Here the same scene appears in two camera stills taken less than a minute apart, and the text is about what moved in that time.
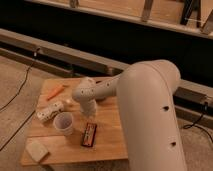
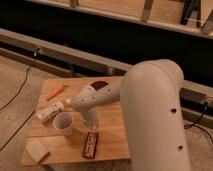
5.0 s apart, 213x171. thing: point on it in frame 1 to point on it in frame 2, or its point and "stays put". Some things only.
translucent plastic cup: (64, 121) stays put
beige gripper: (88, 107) to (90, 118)
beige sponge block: (36, 149) stays put
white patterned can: (49, 110) stays put
